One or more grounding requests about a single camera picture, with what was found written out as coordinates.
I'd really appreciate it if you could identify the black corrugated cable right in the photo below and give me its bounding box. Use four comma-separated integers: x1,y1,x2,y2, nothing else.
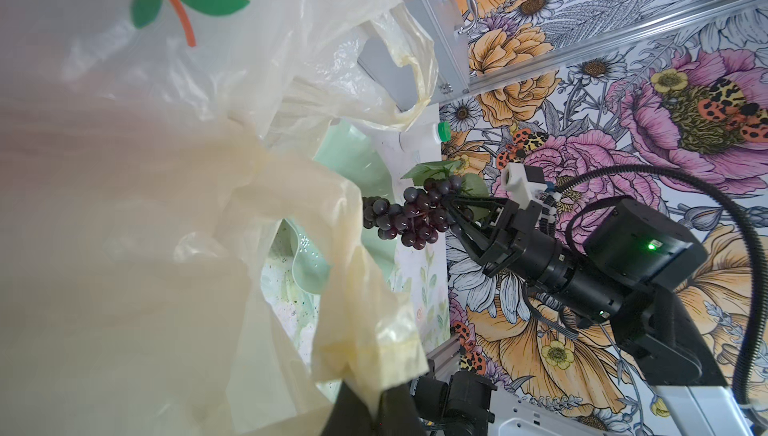
554,164,768,413

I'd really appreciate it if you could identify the light green wavy plate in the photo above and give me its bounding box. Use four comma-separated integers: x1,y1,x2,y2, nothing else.
285,121,396,295

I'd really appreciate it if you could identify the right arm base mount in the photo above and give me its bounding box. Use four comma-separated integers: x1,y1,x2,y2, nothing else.
411,371,497,436

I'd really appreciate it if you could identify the cream translucent plastic bag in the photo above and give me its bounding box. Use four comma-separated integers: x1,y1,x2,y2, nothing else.
1,0,437,435

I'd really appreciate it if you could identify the silver aluminium case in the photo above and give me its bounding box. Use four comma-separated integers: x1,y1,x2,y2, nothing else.
377,0,482,107

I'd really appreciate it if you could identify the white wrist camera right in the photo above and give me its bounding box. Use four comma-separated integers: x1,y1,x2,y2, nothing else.
501,163,548,210

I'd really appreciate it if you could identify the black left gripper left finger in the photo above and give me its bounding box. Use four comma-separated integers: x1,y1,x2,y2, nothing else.
320,383,375,436

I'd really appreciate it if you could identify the white bottle green cap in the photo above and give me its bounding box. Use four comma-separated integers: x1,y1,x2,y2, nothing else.
399,122,452,152

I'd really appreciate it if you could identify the green leaf grape bunch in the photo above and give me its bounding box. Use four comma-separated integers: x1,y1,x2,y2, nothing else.
362,160,490,250

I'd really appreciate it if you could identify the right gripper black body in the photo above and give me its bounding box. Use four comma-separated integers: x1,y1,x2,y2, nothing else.
481,198,555,277

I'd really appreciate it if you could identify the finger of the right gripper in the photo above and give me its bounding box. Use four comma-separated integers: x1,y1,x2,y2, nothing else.
447,204,501,277
449,195,510,211

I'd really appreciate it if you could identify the aluminium corner post right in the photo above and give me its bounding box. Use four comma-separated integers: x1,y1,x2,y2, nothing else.
448,0,767,101

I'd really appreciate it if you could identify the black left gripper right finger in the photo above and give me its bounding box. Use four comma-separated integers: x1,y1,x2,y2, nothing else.
377,384,426,436

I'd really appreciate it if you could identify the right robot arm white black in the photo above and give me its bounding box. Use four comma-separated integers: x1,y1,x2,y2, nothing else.
435,195,767,435

